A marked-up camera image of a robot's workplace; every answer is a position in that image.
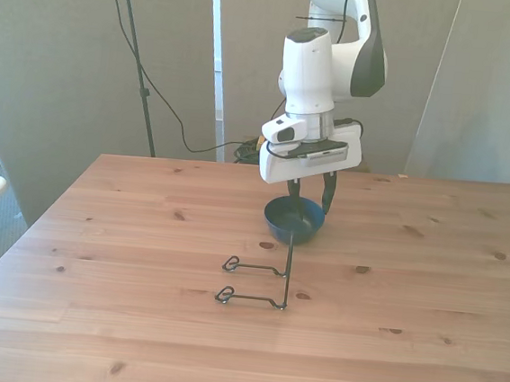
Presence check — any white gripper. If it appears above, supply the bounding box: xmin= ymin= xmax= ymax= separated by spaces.
xmin=253 ymin=111 xmax=365 ymax=225

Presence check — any dark blue bowl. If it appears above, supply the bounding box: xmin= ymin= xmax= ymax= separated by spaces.
xmin=260 ymin=192 xmax=328 ymax=249

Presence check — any black zip tie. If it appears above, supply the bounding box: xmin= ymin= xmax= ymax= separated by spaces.
xmin=295 ymin=13 xmax=350 ymax=27

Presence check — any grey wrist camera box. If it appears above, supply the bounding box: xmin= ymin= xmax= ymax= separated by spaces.
xmin=295 ymin=136 xmax=349 ymax=165

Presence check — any black wire dish rack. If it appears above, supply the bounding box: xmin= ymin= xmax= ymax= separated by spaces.
xmin=213 ymin=225 xmax=299 ymax=314

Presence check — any tangled black cable bundle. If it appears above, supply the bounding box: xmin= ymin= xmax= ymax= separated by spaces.
xmin=231 ymin=134 xmax=264 ymax=166

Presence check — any white vertical trim post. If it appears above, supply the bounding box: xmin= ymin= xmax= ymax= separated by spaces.
xmin=193 ymin=0 xmax=241 ymax=164

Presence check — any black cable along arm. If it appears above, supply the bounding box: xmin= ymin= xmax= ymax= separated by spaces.
xmin=264 ymin=0 xmax=376 ymax=168

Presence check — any long black stand cable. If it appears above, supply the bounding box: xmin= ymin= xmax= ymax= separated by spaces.
xmin=86 ymin=0 xmax=259 ymax=159

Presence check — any black tripod camera stand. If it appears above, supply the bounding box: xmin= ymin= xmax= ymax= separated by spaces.
xmin=85 ymin=0 xmax=172 ymax=159

